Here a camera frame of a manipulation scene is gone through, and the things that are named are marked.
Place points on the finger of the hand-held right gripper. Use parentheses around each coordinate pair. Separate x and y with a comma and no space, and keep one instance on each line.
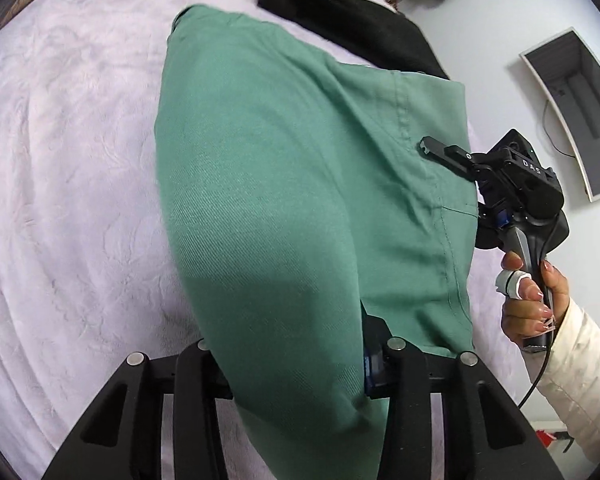
(450,155)

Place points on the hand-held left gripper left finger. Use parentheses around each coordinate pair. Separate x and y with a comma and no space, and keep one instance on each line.
(195,375)

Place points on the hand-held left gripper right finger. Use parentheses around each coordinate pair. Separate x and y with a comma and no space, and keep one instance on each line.
(375,370)

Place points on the green shirt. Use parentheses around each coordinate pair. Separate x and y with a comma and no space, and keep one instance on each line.
(280,185)

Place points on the person's right forearm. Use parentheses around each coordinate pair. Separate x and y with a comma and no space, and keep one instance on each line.
(580,370)

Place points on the person's right hand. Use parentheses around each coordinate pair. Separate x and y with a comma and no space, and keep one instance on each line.
(520,315)

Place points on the white framed grey panel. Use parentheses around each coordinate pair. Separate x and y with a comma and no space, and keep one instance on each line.
(575,110)

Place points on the black garment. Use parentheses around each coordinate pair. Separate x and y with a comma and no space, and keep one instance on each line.
(340,25)

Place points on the red object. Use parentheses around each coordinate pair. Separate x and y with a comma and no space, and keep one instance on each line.
(550,440)

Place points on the lilac plush blanket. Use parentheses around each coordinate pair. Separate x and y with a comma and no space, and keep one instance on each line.
(80,160)

